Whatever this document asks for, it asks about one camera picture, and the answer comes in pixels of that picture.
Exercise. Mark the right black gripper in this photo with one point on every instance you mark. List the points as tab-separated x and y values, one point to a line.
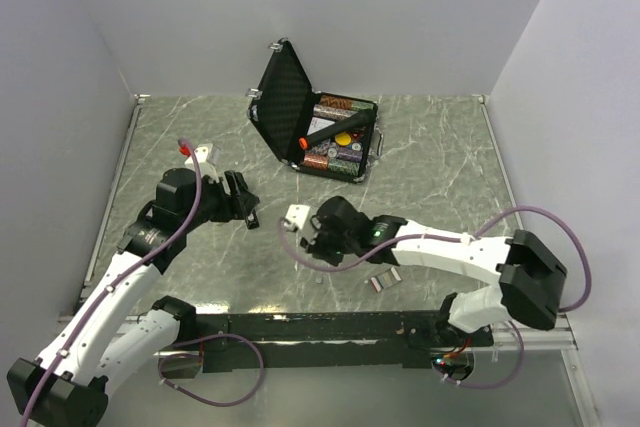
315	246

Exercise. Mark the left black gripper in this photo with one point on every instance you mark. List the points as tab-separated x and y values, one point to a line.
235	205

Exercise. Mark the striped staple strip pack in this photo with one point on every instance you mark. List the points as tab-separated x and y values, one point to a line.
385	280

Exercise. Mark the black stapler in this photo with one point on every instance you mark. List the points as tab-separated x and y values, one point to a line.
252	221

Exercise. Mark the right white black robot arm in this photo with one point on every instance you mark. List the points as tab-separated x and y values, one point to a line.
522	280

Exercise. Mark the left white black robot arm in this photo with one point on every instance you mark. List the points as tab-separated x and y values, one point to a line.
70	382

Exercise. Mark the yellow poker chip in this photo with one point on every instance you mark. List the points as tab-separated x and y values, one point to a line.
343	139

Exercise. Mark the black poker chip case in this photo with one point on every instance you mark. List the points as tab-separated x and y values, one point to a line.
285	107

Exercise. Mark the black marker orange cap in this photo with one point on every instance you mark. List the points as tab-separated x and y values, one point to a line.
360	119

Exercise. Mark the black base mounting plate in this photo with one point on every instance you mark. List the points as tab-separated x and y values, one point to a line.
303	340

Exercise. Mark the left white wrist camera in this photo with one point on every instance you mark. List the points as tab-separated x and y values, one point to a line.
201	159

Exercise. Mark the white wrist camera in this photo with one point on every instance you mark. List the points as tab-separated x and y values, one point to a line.
297	218
201	159

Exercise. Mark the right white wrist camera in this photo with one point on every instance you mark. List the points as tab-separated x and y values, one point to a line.
297	218

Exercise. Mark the aluminium rail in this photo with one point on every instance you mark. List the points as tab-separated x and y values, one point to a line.
559	339

